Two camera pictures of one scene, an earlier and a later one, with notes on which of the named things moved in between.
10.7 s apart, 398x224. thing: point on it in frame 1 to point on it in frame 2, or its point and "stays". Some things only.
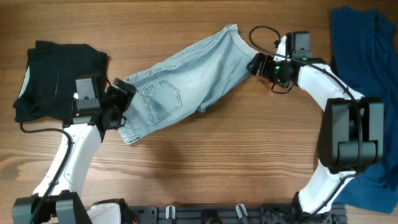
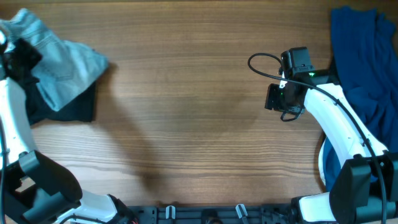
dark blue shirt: x=364 y=45 stays
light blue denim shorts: x=182 y=85 to x=65 y=68
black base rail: x=231 y=214 stays
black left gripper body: x=115 y=102 to x=28 y=56
